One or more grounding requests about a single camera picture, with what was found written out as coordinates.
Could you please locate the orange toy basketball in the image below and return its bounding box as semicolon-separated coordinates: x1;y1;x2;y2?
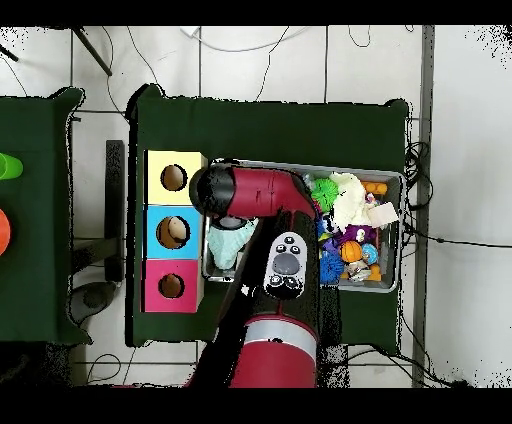
338;240;364;265

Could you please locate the orange round object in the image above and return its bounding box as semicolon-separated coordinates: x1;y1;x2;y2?
0;207;13;257

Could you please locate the black tripod leg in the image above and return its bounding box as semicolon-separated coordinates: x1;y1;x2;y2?
67;25;113;77

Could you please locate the clear mesh bin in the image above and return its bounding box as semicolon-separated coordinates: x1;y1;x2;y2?
202;157;405;295

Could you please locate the green cup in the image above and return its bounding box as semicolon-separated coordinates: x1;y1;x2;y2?
0;151;25;181

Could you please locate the plain wooden block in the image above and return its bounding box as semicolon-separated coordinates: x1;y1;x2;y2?
366;202;400;229

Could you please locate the green spiky ball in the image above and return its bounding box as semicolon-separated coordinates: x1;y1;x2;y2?
311;177;340;211

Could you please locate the cream knitted cloth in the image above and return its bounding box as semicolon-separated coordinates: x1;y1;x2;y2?
329;171;377;233

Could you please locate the wooden box with three holes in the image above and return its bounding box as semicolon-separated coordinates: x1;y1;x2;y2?
142;149;209;314

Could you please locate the mint green cloth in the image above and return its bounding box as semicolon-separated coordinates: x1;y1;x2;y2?
207;222;259;272

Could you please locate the blue spiky ball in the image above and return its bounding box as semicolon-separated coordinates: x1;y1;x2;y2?
319;252;345;285

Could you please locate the dark green table cloth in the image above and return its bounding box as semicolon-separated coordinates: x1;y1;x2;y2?
126;83;411;353
0;86;85;345

